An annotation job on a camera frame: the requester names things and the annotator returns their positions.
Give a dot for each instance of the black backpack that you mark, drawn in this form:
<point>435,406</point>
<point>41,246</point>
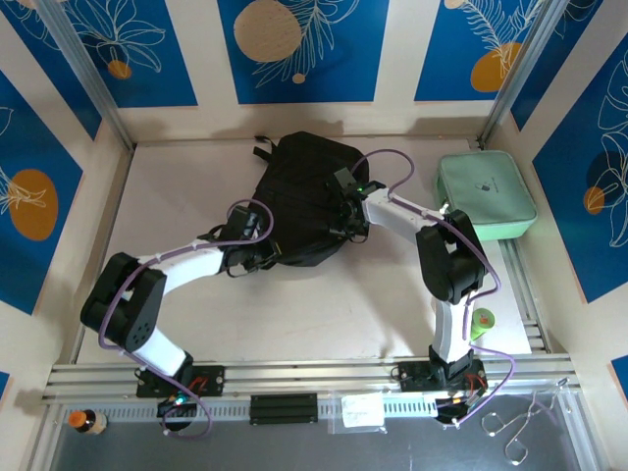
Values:
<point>299,196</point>

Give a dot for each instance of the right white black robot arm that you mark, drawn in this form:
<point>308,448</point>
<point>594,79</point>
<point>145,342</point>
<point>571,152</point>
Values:
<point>446,265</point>

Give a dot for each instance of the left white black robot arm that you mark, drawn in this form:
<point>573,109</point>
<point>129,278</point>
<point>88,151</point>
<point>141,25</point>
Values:
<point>127,314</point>

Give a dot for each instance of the clear bag with white paper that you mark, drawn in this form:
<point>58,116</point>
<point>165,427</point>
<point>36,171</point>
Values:
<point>362,412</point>

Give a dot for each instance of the mint green zip pouch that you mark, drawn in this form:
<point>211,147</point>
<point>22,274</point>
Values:
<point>486,196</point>

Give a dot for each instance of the black ribbed block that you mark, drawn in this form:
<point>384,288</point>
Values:
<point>283,409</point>

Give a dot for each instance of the green tube orange label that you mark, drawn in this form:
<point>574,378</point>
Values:
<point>482,325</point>

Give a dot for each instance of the brown bottle orange cap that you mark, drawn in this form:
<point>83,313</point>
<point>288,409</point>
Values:
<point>88,422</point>

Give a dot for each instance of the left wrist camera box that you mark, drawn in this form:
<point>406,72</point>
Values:
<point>244,223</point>

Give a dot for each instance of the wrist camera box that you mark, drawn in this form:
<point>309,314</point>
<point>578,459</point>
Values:
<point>344,178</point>
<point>244,223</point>

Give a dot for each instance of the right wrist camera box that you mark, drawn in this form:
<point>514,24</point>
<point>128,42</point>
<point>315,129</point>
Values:
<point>344,178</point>

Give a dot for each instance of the aluminium front rail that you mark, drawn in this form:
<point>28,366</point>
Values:
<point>304,375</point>

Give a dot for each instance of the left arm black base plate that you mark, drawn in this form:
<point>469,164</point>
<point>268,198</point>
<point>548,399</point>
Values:
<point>211,380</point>

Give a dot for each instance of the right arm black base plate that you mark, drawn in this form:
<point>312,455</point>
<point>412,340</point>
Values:
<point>412,377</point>

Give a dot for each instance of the aluminium corner post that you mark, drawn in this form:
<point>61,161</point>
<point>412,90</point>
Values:
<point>520,68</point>
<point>88,73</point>

